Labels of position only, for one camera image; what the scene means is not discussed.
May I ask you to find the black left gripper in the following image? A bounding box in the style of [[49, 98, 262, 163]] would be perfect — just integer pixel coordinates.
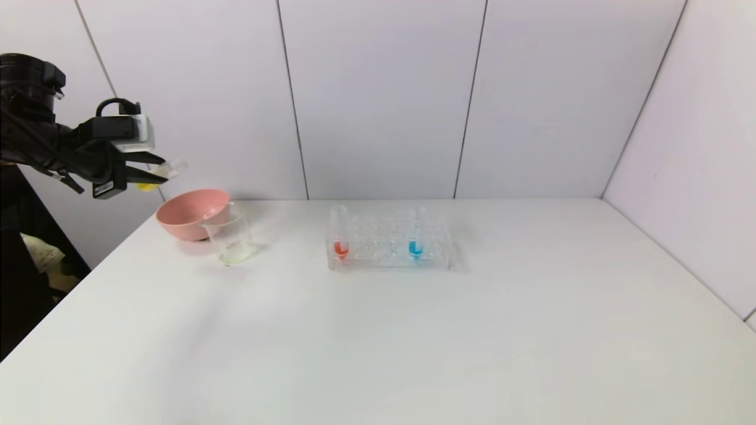
[[73, 139, 169, 200]]

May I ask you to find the test tube with yellow pigment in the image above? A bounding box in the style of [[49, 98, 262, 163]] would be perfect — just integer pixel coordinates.
[[137, 158, 188, 192]]

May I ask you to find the clear glass beaker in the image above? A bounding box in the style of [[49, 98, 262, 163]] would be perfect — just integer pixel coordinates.
[[201, 204, 258, 267]]

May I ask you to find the test tube with red pigment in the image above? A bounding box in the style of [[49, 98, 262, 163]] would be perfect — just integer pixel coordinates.
[[331, 205, 350, 261]]

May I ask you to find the clear acrylic test tube rack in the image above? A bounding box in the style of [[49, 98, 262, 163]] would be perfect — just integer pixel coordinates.
[[326, 207, 453, 272]]

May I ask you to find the test tube with blue pigment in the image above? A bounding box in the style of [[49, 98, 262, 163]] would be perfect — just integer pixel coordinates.
[[408, 205, 426, 261]]

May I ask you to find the pink plastic bowl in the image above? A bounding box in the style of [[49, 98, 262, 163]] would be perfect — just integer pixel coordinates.
[[156, 189, 232, 242]]

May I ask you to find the beige crumpled cloth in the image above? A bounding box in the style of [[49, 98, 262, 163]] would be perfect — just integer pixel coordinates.
[[21, 232, 66, 276]]

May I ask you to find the black background furniture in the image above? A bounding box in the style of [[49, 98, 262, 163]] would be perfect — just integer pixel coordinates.
[[0, 165, 92, 362]]

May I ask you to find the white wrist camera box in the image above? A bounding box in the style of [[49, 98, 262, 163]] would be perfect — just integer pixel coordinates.
[[111, 114, 155, 153]]

